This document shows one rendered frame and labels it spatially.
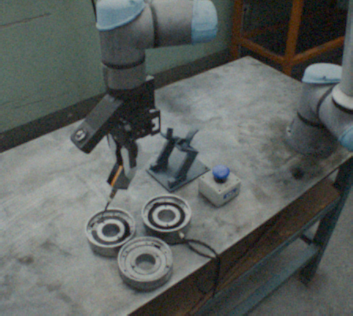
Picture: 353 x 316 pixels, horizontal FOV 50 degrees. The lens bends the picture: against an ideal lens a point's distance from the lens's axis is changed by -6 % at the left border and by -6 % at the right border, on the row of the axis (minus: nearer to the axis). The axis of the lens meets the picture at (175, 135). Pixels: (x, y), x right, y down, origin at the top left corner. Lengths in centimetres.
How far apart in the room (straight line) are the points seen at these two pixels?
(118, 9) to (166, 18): 8
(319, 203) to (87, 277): 81
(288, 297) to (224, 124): 87
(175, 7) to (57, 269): 55
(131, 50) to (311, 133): 60
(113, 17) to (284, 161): 64
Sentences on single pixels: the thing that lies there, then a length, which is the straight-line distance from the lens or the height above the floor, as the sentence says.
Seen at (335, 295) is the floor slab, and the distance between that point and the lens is 182.
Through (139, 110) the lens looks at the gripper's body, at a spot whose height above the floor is 107.
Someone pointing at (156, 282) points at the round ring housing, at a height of 83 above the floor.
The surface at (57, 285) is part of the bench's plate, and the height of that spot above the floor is 80.
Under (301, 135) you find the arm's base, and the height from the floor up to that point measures 85.
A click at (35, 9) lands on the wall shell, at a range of 227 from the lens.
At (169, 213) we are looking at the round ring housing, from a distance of 88.
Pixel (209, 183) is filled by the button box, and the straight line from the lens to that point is 90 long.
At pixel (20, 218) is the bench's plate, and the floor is 80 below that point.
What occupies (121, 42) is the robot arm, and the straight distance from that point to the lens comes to 62.
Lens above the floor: 147
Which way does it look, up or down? 37 degrees down
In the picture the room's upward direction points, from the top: straight up
